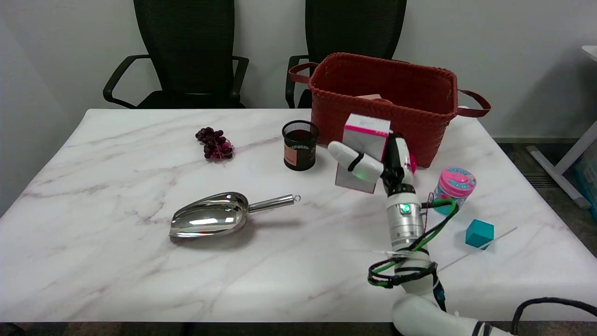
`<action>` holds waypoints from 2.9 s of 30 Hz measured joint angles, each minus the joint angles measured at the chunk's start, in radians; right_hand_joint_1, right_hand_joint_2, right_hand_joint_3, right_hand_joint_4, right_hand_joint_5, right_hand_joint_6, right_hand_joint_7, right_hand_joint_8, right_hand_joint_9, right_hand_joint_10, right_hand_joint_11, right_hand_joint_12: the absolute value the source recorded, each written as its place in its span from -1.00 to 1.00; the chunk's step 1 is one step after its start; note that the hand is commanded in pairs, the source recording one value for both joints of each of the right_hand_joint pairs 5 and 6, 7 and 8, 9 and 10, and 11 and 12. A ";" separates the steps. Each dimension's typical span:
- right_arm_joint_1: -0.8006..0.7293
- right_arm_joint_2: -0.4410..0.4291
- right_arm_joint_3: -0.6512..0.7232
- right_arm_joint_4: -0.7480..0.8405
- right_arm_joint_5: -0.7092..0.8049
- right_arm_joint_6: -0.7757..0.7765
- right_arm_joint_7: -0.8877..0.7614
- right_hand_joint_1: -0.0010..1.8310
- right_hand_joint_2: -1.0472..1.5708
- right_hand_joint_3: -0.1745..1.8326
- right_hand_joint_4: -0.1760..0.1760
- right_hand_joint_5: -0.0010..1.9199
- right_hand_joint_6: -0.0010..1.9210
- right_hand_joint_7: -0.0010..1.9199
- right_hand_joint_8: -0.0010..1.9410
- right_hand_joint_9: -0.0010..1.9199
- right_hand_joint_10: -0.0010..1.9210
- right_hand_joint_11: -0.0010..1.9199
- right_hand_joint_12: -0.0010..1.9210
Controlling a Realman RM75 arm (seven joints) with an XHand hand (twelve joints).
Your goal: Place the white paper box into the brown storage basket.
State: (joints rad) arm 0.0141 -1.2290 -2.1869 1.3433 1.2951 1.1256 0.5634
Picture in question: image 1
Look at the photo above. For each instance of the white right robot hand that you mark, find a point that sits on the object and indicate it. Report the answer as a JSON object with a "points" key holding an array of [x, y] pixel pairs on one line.
{"points": [[373, 169]]}

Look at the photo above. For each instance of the white paper box pink trim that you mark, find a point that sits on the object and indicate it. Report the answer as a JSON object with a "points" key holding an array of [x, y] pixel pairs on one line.
{"points": [[361, 154]]}

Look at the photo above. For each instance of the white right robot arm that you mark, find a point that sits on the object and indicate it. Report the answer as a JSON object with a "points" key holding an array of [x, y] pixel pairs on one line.
{"points": [[410, 242]]}

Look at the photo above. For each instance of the red woven basket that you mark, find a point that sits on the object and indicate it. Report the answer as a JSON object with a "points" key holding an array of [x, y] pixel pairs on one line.
{"points": [[387, 100]]}

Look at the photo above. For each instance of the pink object in basket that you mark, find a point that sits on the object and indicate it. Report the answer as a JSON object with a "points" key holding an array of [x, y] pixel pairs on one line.
{"points": [[373, 98]]}

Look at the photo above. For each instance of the black mesh pen cup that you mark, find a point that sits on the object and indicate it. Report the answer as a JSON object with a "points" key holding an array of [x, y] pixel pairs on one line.
{"points": [[300, 145]]}

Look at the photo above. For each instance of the pink lidded teal cup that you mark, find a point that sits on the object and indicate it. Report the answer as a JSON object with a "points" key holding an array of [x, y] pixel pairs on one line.
{"points": [[452, 191]]}

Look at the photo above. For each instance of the teal cube block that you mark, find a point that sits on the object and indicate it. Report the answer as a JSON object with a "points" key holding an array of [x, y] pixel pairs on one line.
{"points": [[479, 234]]}

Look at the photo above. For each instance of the black mesh office chair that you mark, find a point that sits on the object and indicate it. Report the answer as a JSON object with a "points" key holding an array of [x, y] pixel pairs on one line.
{"points": [[350, 32], [186, 56]]}

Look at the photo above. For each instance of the purple grape bunch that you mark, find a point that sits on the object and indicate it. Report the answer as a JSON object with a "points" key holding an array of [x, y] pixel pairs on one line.
{"points": [[215, 143]]}

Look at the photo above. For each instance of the silver metal scoop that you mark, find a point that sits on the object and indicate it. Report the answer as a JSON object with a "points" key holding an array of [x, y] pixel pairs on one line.
{"points": [[212, 218]]}

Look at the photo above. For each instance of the white desk leg frame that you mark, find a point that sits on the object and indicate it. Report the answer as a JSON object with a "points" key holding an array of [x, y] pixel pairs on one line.
{"points": [[566, 154]]}

